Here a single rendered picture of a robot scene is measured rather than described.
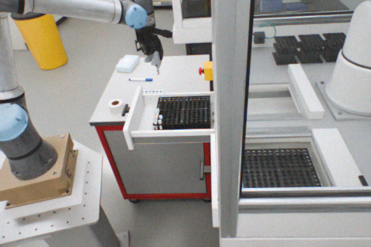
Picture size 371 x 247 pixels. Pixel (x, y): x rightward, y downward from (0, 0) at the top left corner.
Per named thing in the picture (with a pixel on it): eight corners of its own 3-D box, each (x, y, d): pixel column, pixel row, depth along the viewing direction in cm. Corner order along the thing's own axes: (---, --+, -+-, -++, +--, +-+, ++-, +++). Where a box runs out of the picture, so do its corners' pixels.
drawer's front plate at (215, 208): (212, 227, 81) (212, 207, 74) (211, 153, 104) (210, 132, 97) (218, 227, 81) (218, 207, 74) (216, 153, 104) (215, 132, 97)
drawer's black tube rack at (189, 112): (155, 136, 110) (152, 124, 106) (160, 108, 124) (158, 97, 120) (211, 134, 109) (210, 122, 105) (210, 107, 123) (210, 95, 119)
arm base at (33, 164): (11, 187, 92) (-6, 168, 86) (15, 155, 103) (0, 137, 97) (58, 170, 96) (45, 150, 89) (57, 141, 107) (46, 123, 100)
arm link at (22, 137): (4, 164, 87) (-22, 133, 78) (0, 140, 96) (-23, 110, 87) (44, 145, 91) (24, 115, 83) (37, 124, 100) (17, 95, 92)
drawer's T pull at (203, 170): (200, 181, 85) (199, 178, 84) (200, 162, 91) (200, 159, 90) (211, 181, 85) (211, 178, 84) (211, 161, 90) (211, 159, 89)
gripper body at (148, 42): (137, 52, 119) (131, 26, 111) (152, 45, 124) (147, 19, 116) (148, 57, 115) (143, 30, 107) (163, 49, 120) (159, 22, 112)
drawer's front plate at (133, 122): (128, 150, 108) (122, 130, 101) (142, 104, 130) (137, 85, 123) (133, 150, 107) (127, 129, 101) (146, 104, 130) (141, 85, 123)
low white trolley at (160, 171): (125, 208, 179) (88, 121, 132) (142, 140, 228) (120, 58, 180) (214, 208, 176) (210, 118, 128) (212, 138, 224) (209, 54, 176)
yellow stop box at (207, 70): (203, 81, 139) (202, 68, 134) (203, 73, 144) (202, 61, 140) (213, 80, 138) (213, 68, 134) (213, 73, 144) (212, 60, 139)
